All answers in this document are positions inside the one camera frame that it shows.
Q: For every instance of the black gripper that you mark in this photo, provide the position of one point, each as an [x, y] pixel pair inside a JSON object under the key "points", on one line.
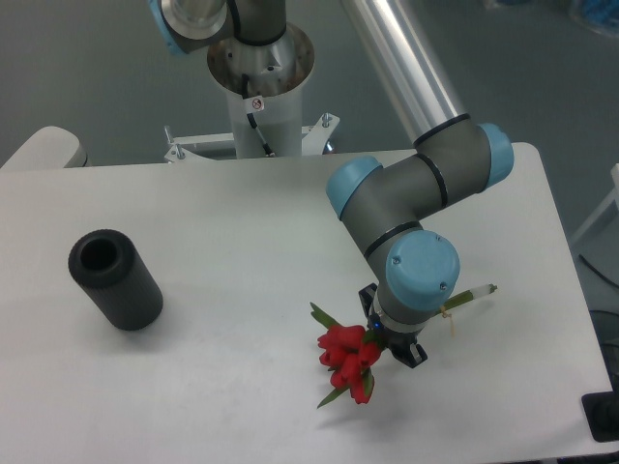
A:
{"points": [[403, 346]]}

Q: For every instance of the red tulip flower bouquet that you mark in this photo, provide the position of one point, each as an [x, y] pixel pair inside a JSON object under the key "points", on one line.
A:
{"points": [[349, 353]]}

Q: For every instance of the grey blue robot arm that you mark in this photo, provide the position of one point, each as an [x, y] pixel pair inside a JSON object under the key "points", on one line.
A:
{"points": [[381, 207]]}

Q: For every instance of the black device at table edge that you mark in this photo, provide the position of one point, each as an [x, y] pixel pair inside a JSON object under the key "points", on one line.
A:
{"points": [[601, 411]]}

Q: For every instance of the black ribbed cylindrical vase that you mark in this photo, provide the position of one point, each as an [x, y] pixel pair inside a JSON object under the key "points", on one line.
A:
{"points": [[107, 267]]}

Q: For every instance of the blue items in clear container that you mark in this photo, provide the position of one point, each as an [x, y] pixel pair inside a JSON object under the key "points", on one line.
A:
{"points": [[600, 16]]}

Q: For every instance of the white chair backrest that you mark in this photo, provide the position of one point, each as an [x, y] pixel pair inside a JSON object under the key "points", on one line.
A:
{"points": [[48, 148]]}

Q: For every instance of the white furniture frame right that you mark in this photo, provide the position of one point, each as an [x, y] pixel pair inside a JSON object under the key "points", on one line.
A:
{"points": [[600, 217]]}

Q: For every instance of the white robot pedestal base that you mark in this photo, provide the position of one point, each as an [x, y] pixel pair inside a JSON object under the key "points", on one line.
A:
{"points": [[263, 86]]}

